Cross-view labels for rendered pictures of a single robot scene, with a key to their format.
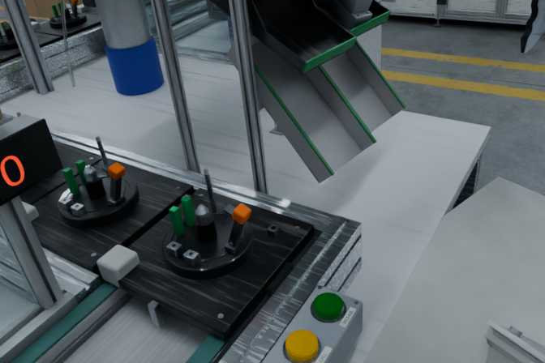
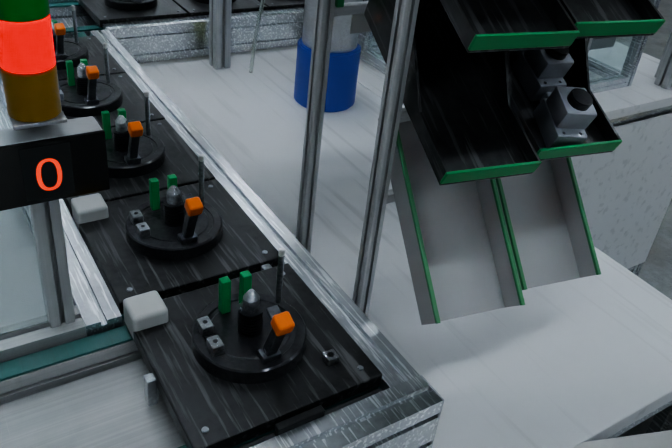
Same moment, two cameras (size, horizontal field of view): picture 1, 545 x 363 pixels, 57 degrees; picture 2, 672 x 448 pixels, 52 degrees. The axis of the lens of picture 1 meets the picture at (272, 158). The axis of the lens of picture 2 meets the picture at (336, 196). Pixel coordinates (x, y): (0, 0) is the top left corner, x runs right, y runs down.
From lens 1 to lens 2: 19 cm
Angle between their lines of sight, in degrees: 16
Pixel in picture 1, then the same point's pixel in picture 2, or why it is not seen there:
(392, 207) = (523, 396)
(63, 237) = (114, 254)
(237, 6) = (393, 72)
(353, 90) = (537, 221)
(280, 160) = not seen: hidden behind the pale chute
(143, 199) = (220, 249)
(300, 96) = (452, 204)
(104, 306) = (109, 352)
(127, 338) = (113, 400)
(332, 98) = (493, 224)
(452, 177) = (633, 396)
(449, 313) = not seen: outside the picture
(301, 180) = not seen: hidden behind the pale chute
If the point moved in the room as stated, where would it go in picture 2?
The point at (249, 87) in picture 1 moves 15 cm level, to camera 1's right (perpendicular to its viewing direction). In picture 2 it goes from (379, 172) to (496, 205)
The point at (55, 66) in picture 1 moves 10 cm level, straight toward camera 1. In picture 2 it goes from (245, 39) to (242, 51)
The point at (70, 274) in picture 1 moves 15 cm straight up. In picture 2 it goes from (97, 299) to (87, 204)
